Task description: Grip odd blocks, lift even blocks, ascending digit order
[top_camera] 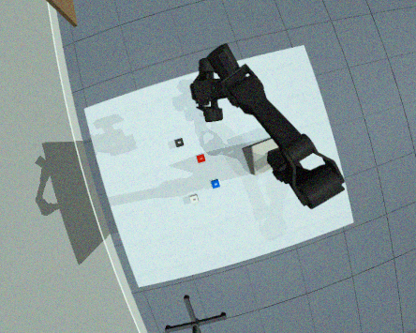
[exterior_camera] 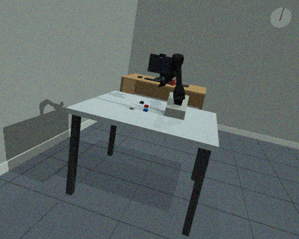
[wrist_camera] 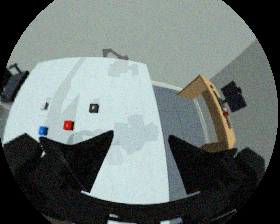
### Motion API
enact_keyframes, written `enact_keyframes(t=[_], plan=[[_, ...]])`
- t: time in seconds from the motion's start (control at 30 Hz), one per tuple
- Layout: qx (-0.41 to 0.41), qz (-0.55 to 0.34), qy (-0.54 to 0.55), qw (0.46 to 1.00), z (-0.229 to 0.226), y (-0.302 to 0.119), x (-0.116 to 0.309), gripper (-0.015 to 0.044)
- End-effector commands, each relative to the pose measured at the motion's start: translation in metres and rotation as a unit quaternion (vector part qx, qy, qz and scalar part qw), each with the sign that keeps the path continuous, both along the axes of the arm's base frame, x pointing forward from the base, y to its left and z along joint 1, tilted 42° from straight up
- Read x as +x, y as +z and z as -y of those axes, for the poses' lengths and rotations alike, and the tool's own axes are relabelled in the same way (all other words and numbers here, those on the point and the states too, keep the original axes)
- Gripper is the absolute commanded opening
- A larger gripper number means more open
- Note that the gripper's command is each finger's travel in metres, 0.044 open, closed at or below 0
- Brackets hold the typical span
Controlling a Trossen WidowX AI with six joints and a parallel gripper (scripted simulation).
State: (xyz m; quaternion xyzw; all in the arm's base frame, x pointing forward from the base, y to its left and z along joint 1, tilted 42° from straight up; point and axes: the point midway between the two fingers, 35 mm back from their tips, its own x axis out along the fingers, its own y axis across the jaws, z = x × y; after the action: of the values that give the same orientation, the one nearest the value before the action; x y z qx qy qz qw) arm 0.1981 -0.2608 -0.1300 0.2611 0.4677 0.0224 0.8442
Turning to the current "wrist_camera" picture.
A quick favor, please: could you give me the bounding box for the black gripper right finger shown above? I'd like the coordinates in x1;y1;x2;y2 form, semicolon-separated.
167;134;237;196

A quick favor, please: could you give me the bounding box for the blue block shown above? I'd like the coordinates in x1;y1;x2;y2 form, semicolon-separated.
37;126;49;136

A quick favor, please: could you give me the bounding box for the small red block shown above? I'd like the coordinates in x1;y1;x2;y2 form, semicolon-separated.
62;121;75;131

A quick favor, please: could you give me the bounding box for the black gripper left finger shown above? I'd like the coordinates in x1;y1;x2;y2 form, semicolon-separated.
39;131;114;193

